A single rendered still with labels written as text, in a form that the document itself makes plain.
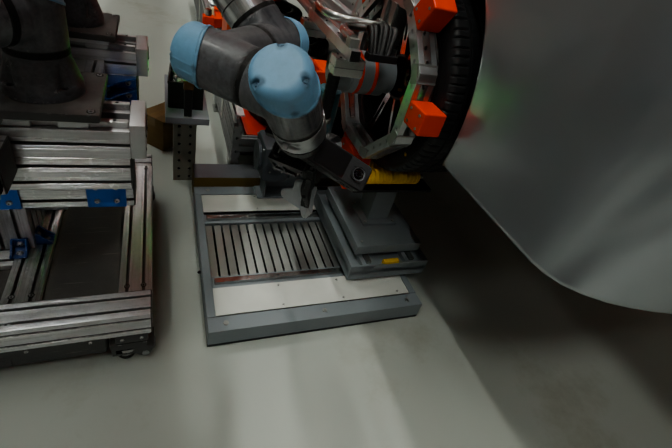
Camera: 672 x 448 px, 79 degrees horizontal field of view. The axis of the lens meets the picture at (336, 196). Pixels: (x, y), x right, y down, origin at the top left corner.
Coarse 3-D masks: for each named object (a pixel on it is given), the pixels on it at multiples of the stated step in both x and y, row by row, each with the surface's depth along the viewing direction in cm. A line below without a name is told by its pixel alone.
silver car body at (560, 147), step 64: (320, 0) 208; (512, 0) 94; (576, 0) 80; (640, 0) 69; (512, 64) 94; (576, 64) 80; (640, 64) 69; (512, 128) 95; (576, 128) 80; (640, 128) 69; (512, 192) 95; (576, 192) 80; (640, 192) 70; (576, 256) 82; (640, 256) 74
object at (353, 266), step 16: (320, 192) 197; (320, 208) 191; (336, 224) 182; (336, 240) 173; (352, 256) 168; (368, 256) 165; (384, 256) 172; (400, 256) 174; (416, 256) 177; (352, 272) 162; (368, 272) 165; (384, 272) 169; (400, 272) 173; (416, 272) 176
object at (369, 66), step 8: (328, 56) 135; (360, 56) 129; (328, 64) 135; (368, 64) 130; (376, 64) 131; (384, 64) 132; (392, 64) 135; (328, 72) 135; (368, 72) 130; (376, 72) 131; (384, 72) 132; (392, 72) 134; (344, 80) 129; (352, 80) 130; (360, 80) 130; (368, 80) 131; (376, 80) 132; (384, 80) 133; (392, 80) 135; (344, 88) 133; (352, 88) 132; (360, 88) 133; (368, 88) 134; (376, 88) 135; (384, 88) 135; (392, 88) 138
